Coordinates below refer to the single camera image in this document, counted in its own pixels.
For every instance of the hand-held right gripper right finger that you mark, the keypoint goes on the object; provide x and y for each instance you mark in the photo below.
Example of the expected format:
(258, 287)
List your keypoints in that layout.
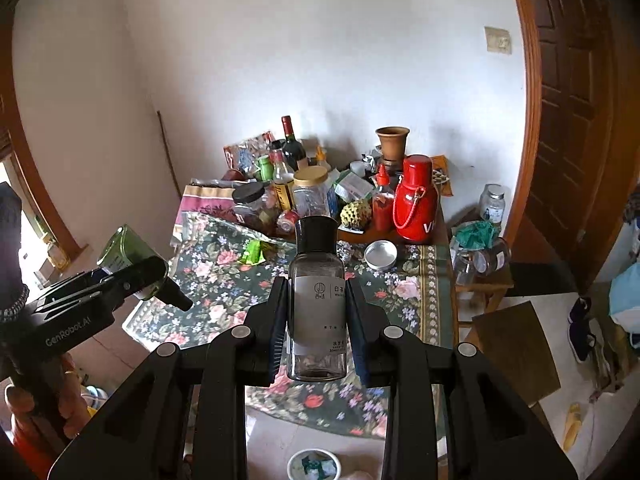
(357, 350)

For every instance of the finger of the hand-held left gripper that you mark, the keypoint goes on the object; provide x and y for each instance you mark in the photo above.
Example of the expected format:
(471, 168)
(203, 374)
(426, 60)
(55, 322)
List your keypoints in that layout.
(160, 282)

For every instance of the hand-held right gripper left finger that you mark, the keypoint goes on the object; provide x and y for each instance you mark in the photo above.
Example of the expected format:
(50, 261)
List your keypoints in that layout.
(279, 340)

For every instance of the grey clear bottle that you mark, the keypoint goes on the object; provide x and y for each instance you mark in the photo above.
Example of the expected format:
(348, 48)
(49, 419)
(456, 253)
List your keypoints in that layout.
(317, 310)

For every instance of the green wrapper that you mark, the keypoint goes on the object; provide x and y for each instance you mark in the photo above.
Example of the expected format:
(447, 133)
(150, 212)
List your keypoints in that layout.
(252, 251)

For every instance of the white bowl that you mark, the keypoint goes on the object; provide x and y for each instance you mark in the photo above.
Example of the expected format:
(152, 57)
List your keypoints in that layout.
(295, 467)

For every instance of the person's left hand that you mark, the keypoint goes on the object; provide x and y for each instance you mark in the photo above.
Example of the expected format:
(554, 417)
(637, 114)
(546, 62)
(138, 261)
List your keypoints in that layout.
(75, 400)

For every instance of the floral tablecloth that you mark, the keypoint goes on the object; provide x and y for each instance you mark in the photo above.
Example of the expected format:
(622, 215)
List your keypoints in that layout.
(220, 280)

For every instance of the yellow oil bottle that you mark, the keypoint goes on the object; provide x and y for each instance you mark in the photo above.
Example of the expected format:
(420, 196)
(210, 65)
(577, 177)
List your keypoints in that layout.
(57, 254)

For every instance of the pink cloth bag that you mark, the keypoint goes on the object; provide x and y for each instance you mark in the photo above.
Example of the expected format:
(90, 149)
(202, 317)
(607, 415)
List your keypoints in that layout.
(205, 202)

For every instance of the small red can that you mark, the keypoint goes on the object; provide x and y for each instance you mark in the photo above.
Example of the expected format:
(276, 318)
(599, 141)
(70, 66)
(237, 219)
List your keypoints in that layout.
(287, 221)

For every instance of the black-lid jar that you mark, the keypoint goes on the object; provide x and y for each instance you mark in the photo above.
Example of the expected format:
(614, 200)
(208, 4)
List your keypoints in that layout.
(255, 210)

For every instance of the thin wooden stick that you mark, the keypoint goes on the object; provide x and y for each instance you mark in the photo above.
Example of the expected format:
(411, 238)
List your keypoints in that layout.
(169, 155)

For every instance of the small clear jar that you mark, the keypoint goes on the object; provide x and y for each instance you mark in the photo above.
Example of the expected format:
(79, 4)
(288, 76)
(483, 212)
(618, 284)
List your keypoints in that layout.
(463, 267)

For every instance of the green custard apple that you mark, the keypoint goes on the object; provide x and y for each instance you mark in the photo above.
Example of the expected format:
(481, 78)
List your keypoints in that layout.
(356, 215)

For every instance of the red sauce bottle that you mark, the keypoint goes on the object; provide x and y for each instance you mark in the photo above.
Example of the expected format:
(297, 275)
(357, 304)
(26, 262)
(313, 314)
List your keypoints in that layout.
(384, 205)

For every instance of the gold-lid plastic jar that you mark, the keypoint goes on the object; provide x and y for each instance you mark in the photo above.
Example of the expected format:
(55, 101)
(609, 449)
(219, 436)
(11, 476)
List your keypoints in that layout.
(310, 195)

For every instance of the small wooden side table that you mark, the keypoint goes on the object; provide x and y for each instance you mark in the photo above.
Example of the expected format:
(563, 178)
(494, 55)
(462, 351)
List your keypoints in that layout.
(492, 286)

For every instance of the clear yellow-label bottle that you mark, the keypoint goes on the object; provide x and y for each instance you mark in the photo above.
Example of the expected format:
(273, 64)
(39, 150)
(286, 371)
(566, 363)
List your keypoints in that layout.
(282, 190)

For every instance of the green-cap bottle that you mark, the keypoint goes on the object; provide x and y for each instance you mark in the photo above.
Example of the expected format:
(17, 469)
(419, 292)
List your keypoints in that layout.
(265, 169)

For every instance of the red printed snack bag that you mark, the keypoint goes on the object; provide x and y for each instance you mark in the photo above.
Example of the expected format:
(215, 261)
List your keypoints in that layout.
(245, 152)

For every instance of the wooden stool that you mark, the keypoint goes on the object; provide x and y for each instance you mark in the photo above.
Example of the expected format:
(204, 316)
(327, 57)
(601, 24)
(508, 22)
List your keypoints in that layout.
(515, 350)

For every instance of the red thermos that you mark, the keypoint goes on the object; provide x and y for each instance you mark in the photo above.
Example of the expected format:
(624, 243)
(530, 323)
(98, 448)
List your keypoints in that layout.
(415, 200)

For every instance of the white green carton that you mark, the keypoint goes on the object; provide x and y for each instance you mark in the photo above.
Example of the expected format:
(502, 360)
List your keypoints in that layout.
(350, 187)

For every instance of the tipped glass jar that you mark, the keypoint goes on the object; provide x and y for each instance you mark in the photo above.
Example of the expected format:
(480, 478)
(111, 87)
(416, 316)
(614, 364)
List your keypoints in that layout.
(492, 257)

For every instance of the green plastic bag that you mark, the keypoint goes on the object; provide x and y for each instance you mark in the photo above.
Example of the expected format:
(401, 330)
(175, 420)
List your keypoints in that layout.
(477, 235)

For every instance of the dark wine bottle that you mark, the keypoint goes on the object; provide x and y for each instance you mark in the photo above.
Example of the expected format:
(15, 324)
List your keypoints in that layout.
(291, 147)

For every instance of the silver foil wrapper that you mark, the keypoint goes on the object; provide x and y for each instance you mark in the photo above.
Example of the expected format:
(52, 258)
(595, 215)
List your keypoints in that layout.
(371, 161)

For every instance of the orange packet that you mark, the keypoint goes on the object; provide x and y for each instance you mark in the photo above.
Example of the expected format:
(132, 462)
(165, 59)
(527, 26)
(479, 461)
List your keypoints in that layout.
(442, 175)

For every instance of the silver-lid glass jar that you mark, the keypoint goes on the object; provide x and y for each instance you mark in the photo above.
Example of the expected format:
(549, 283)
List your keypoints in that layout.
(491, 205)

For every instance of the brown clay vase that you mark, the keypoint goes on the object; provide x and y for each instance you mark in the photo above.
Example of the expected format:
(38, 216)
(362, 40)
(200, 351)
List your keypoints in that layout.
(392, 145)

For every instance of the black shoe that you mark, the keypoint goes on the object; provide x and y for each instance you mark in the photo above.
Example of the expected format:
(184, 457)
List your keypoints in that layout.
(584, 347)
(580, 310)

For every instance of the yellow slipper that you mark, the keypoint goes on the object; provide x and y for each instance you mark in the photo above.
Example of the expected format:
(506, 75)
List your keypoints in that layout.
(572, 425)

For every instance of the light blue plastic bag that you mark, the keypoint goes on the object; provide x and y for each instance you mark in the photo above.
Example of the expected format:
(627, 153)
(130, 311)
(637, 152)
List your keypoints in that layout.
(625, 295)

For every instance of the brown panelled door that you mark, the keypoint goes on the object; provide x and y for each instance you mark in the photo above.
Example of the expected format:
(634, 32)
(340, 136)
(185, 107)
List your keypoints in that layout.
(565, 110)

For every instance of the wall light switch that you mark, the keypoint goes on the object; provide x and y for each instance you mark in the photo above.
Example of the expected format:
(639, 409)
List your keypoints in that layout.
(497, 40)

